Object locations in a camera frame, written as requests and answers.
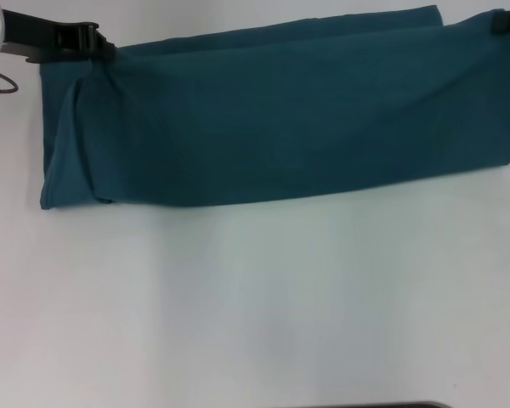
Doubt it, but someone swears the teal t-shirt with beige print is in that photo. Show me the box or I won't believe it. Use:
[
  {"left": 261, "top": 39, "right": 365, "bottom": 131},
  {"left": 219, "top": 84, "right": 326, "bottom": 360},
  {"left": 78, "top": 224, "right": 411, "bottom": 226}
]
[{"left": 39, "top": 4, "right": 510, "bottom": 213}]

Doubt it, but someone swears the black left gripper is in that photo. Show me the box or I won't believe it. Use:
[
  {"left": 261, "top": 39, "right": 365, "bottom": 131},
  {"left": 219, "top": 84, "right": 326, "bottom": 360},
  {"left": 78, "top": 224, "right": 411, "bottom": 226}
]
[{"left": 0, "top": 8, "right": 121, "bottom": 65}]

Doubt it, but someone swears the left gripper cable with connector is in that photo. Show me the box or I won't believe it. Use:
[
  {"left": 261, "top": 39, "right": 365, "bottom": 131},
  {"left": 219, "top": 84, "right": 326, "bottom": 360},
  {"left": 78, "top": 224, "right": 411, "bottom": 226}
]
[{"left": 0, "top": 63, "right": 20, "bottom": 97}]

